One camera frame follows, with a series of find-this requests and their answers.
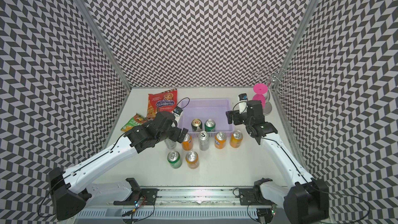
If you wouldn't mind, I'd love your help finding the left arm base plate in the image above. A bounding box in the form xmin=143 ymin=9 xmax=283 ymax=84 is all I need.
xmin=113 ymin=188 xmax=159 ymax=206

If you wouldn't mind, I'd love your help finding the red candy bag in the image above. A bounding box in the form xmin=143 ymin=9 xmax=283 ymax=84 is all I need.
xmin=146 ymin=88 xmax=177 ymax=120

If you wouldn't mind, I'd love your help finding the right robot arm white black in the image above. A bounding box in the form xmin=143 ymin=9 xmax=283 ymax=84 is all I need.
xmin=226 ymin=100 xmax=330 ymax=224

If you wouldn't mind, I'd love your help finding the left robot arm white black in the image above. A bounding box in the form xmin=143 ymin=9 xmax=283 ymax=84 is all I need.
xmin=46 ymin=107 xmax=188 ymax=220

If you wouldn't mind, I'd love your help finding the orange Fanta can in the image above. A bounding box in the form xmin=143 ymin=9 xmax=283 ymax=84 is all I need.
xmin=215 ymin=132 xmax=227 ymax=149

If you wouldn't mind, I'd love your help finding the lavender plastic basket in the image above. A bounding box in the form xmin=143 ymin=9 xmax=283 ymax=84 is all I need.
xmin=178 ymin=98 xmax=235 ymax=138

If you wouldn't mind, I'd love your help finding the chrome glass holder stand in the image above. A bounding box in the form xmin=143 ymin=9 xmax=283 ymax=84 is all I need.
xmin=251 ymin=68 xmax=295 ymax=116

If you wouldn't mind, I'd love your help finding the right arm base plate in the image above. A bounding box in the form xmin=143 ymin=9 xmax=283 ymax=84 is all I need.
xmin=237 ymin=188 xmax=275 ymax=206

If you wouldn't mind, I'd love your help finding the green snack bag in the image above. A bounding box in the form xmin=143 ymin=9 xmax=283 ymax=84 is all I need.
xmin=121 ymin=114 xmax=148 ymax=132

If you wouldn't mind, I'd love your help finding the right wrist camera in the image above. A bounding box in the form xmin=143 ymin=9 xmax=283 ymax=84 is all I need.
xmin=237 ymin=93 xmax=248 ymax=114

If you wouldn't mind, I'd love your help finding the white Monster can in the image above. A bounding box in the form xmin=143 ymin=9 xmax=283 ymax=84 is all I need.
xmin=199 ymin=131 xmax=209 ymax=151
xmin=165 ymin=139 xmax=177 ymax=150

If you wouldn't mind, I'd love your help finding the aluminium front rail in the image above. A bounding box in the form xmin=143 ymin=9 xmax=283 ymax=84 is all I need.
xmin=69 ymin=186 xmax=327 ymax=209

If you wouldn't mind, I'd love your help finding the gold top green can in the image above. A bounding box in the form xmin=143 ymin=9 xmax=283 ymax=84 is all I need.
xmin=191 ymin=119 xmax=203 ymax=132

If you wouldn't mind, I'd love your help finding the green soda can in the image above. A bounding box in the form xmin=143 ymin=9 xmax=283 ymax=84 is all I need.
xmin=167 ymin=150 xmax=182 ymax=169

